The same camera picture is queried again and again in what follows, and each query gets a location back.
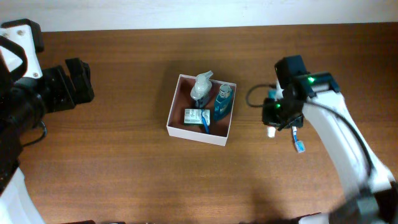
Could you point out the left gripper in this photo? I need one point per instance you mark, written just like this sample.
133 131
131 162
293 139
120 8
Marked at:
65 86

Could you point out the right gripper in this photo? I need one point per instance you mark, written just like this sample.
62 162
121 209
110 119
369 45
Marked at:
280 116

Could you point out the Colgate toothpaste tube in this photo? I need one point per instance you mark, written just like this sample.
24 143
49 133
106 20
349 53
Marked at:
270 129

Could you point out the blue white toothbrush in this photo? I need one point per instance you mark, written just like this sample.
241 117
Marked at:
299 145

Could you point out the teal mouthwash bottle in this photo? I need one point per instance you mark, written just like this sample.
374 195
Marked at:
223 102

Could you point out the blue disposable razor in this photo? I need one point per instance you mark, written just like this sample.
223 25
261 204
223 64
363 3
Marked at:
205 117

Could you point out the clear pump soap bottle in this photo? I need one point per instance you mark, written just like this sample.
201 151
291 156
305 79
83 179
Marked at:
200 93

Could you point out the green white soap box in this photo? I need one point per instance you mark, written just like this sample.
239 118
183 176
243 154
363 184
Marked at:
192 117

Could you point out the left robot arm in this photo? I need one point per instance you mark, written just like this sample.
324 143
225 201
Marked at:
28 93

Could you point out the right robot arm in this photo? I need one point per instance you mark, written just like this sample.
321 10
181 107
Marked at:
370 188

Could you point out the white cardboard box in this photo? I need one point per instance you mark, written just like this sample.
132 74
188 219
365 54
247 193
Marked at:
219 130

